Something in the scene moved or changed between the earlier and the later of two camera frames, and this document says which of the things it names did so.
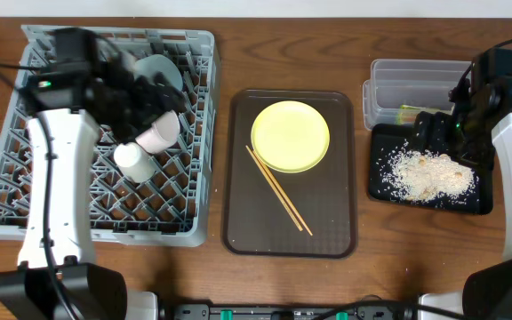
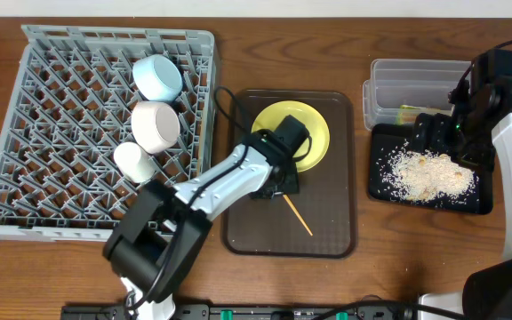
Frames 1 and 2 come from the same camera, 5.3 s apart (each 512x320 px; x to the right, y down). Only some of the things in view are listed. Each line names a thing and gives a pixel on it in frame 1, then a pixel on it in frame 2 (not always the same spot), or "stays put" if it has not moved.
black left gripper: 150,99 -> 269,191
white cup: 135,162 stays put
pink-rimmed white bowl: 161,134 stays put
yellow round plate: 291,136 stays put
